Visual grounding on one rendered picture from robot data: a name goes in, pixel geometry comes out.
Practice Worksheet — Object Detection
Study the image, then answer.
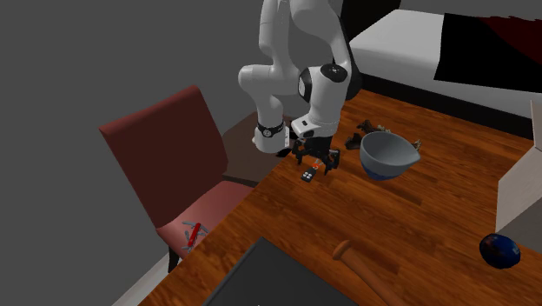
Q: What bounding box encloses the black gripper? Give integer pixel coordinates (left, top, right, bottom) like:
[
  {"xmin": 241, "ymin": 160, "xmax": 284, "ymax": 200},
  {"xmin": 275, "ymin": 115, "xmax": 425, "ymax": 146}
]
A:
[{"xmin": 290, "ymin": 134, "xmax": 342, "ymax": 176}]

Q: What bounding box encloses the black remote with orange tip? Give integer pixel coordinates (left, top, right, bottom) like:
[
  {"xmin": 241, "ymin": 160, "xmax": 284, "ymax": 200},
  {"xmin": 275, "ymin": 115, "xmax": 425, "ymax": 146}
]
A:
[{"xmin": 300, "ymin": 161, "xmax": 321, "ymax": 184}]

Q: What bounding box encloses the dark brown figure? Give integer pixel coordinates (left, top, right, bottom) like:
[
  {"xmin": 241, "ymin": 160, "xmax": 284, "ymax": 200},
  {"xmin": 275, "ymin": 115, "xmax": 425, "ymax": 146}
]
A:
[{"xmin": 343, "ymin": 119, "xmax": 423, "ymax": 152}]

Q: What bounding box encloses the grey and blue bowl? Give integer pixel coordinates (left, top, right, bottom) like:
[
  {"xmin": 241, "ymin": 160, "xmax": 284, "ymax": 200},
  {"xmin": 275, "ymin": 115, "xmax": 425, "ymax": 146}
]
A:
[{"xmin": 358, "ymin": 130, "xmax": 422, "ymax": 183}]

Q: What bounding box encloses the dark brown robot stand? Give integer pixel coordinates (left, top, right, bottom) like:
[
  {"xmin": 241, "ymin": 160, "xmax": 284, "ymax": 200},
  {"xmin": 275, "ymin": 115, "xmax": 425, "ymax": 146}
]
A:
[{"xmin": 221, "ymin": 111, "xmax": 298, "ymax": 189}]

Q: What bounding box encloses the dark grey flat slab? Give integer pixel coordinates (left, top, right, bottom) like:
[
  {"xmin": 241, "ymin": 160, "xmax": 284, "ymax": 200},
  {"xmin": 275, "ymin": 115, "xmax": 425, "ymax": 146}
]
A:
[{"xmin": 202, "ymin": 236, "xmax": 360, "ymax": 306}]

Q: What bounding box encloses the white bed with black blanket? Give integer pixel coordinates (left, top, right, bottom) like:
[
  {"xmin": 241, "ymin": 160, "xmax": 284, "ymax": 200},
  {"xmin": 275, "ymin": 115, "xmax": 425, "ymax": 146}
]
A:
[{"xmin": 348, "ymin": 8, "xmax": 542, "ymax": 142}]

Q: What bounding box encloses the red pocket knife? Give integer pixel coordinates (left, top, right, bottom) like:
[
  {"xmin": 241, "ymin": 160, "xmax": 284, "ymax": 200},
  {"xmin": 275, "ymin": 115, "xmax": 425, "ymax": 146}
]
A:
[{"xmin": 180, "ymin": 220, "xmax": 210, "ymax": 255}]

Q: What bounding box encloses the red chair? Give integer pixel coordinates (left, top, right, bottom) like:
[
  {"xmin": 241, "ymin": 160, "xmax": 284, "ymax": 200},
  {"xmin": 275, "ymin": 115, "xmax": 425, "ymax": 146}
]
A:
[{"xmin": 97, "ymin": 84, "xmax": 255, "ymax": 275}]

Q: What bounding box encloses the dark blue ball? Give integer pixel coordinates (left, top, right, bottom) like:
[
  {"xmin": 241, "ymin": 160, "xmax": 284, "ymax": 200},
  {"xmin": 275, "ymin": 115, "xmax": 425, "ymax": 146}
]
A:
[{"xmin": 479, "ymin": 232, "xmax": 522, "ymax": 270}]

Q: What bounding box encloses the white box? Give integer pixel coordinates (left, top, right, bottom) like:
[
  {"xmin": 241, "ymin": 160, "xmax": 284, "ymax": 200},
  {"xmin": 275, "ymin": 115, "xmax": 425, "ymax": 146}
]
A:
[{"xmin": 494, "ymin": 99, "xmax": 542, "ymax": 234}]

